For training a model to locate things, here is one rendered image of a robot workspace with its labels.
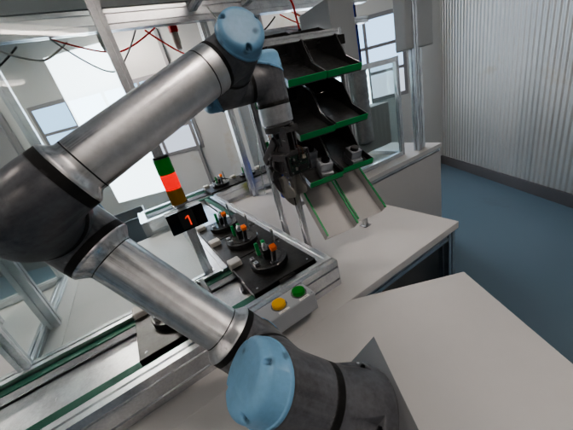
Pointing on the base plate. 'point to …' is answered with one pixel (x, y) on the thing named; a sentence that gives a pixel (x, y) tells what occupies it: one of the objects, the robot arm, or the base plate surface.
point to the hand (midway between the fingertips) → (292, 200)
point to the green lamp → (164, 166)
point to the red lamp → (170, 182)
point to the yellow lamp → (176, 196)
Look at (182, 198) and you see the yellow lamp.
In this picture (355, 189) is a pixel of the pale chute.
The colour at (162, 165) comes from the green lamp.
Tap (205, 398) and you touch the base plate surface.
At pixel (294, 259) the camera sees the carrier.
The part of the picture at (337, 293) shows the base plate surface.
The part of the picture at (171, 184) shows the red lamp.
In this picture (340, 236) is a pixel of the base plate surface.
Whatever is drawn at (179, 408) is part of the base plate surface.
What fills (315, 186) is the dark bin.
